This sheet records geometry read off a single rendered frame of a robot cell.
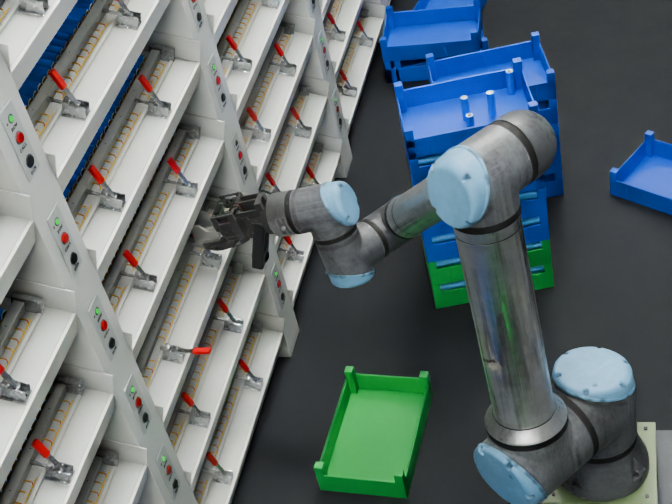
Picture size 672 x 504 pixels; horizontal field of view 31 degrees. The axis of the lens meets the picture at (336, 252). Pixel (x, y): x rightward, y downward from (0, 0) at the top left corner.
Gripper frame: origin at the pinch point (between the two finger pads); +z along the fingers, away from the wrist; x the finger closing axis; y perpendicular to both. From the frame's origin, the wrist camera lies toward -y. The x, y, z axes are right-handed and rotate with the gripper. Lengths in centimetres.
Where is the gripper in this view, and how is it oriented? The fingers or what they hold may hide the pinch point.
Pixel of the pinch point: (194, 239)
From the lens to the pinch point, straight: 251.8
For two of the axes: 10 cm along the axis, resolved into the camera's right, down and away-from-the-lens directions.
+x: -2.0, 6.9, -7.0
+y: -3.9, -7.1, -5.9
